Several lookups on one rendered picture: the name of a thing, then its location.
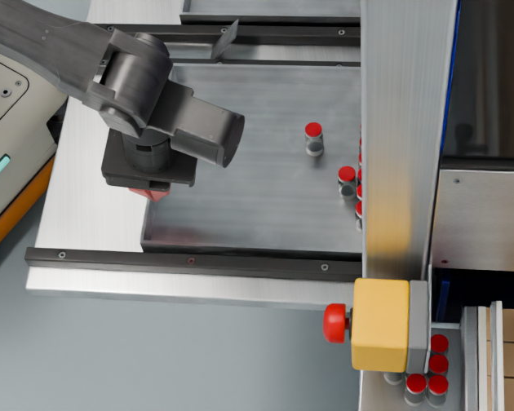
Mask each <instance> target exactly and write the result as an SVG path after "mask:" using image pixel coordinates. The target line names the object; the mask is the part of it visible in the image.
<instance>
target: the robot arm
mask: <svg viewBox="0 0 514 411"><path fill-rule="evenodd" d="M0 54H1V55H4V56H6V57H7V58H10V59H12V60H14V61H16V62H18V63H19V64H22V65H24V66H25V67H27V68H28V69H31V70H32V71H34V72H35V73H36V74H38V75H39V76H41V77H43V78H44V79H46V80H47V81H48V82H49V83H50V84H52V85H53V86H54V87H55V88H56V89H57V90H58V91H60V92H62V93H65V94H66V95H69V96H71V97H73V98H74V99H78V100H80V101H82V104H83V105H85V106H87V107H88V108H92V109H94V110H95V111H97V112H98V114H99V115H100V116H101V118H102V119H103V121H104V122H105V124H106V125H107V127H109V133H108V138H107V141H106V145H105V149H104V156H103V160H102V164H101V167H100V169H101V174H102V176H103V177H104V178H105V182H106V184H107V185H108V186H114V187H122V188H128V190H129V191H131V192H134V193H137V194H139V195H141V196H143V197H147V198H148V199H149V200H151V201H154V202H159V200H160V198H161V197H164V196H166V195H168V194H169V193H170V190H171V183H183V184H188V186H189V187H190V188H191V187H192V186H193V185H194V183H195V178H196V169H197V159H201V160H203V161H207V162H209V163H211V164H214V165H217V166H220V167H223V168H226V167H227V166H228V165H229V164H230V162H231V160H232V159H233V157H234V155H235V153H236V151H237V148H238V145H239V143H240V140H241V136H242V132H243V129H244V125H245V117H244V116H243V115H241V114H239V113H235V112H233V111H230V110H227V109H225V108H221V107H219V106H216V105H214V104H211V103H208V102H206V101H204V100H201V99H198V98H196V97H193V94H194V91H193V89H192V88H190V87H187V86H183V85H181V84H179V83H176V82H173V81H171V80H169V78H168V76H169V74H170V72H171V69H172V67H173V62H172V60H171V59H170V58H169V56H170V54H169V52H168V50H167V48H166V45H165V44H164V43H163V42H162V41H161V40H159V39H158V38H155V37H154V36H152V35H149V34H147V33H137V34H136V35H135V37H134V38H133V37H132V36H130V35H128V34H126V33H124V32H122V31H120V30H118V29H115V30H114V32H113V33H110V32H109V31H107V30H105V29H102V28H100V27H98V26H96V25H94V24H92V23H90V22H83V21H79V20H73V19H70V18H67V17H63V16H61V15H57V14H54V13H51V12H49V11H45V10H43V9H42V8H39V7H36V6H34V5H32V4H30V3H28V2H26V1H24V0H0ZM103 58H104V59H106V60H108V61H109V62H108V64H107V66H106V68H105V71H104V73H103V75H102V77H101V79H100V82H99V83H98V82H95V81H93V79H94V76H95V74H96V72H97V70H98V68H99V66H100V63H101V61H102V59H103Z"/></svg>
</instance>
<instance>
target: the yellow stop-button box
mask: <svg viewBox="0 0 514 411"><path fill-rule="evenodd" d="M353 290H354V298H353V307H352V308H350V317H349V339H350V341H351V344H352V367H353V368H354V369H359V370H373V371H386V372H400V373H401V372H404V371H406V372H407V373H419V374H421V373H423V372H424V367H425V361H426V355H427V349H428V282H427V281H414V280H412V281H410V283H409V282H408V281H403V280H386V279H369V278H357V279H356V280H355V283H354V287H353Z"/></svg>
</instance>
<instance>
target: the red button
mask: <svg viewBox="0 0 514 411"><path fill-rule="evenodd" d="M346 330H349V318H346V304H345V303H332V304H330V305H328V306H327V308H326V310H325V312H324V320H323V334H324V336H325V338H326V341H328V342H329V343H342V344H344V342H345V332H346Z"/></svg>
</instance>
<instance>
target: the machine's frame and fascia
mask: <svg viewBox="0 0 514 411"><path fill-rule="evenodd" d="M429 264H431V265H432V267H440V268H458V269H476V270H495V271H513V272H514V160H510V159H484V158H458V157H442V150H441V153H440V159H439V166H438V172H437V180H436V193H435V200H434V207H433V214H432V227H431V234H430V241H429V248H428V265H429Z"/></svg>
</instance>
